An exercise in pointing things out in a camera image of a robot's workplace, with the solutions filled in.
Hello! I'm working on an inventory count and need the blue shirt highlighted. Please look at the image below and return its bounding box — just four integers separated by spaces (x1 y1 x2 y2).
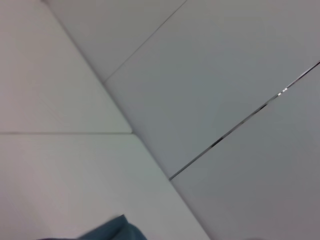
37 214 151 240

